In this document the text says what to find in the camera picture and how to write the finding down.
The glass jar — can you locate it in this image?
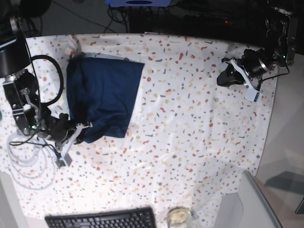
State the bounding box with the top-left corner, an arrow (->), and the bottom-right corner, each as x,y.
166,207 -> 193,228

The dark blue t-shirt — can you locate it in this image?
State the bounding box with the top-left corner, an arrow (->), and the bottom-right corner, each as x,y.
66,57 -> 144,143

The blue box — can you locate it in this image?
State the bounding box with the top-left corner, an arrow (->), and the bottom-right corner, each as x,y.
105,0 -> 179,7

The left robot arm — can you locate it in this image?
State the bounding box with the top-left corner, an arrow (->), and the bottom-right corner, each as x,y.
217,0 -> 304,102

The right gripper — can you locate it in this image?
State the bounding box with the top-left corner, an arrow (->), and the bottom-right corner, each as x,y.
44,121 -> 93,168

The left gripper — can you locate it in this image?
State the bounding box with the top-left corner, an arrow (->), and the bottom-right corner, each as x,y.
217,57 -> 262,103

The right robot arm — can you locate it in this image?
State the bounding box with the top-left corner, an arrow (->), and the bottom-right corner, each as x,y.
0,0 -> 93,168

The coiled white cable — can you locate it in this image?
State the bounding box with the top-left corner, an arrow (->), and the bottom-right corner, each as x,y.
6,132 -> 57,190

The black keyboard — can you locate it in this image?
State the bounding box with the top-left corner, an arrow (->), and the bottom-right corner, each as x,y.
45,207 -> 156,228

